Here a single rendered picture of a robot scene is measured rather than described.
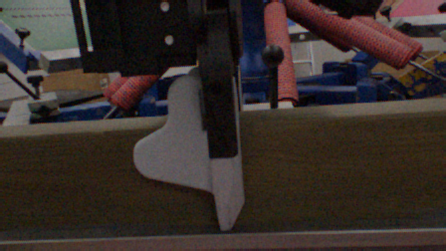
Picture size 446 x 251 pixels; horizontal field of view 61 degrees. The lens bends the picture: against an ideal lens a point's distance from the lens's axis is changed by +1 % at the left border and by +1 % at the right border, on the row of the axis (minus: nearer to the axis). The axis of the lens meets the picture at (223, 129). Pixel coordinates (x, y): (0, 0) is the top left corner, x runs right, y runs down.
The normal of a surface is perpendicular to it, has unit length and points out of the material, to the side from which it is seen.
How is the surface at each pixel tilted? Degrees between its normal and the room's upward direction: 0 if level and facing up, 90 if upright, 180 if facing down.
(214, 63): 78
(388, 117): 63
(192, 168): 84
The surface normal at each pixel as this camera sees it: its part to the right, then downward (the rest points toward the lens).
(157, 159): -0.09, 0.16
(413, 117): -0.11, -0.19
